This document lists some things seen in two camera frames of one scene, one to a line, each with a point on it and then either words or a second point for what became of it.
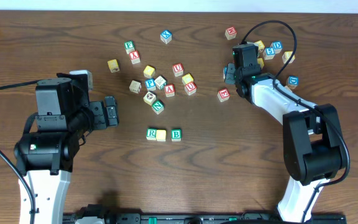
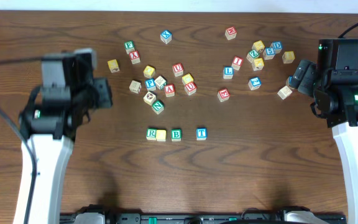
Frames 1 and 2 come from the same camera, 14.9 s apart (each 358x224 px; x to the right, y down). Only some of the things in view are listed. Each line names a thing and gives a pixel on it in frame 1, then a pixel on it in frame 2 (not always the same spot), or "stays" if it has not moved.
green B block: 176,135 stays
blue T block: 224,74 -> 201,134
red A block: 169,90 stays
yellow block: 149,71 stays
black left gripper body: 101,112 -> 84,73
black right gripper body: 230,73 -> 319,82
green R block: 151,134 stays
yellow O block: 161,135 stays
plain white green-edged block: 160,82 stays
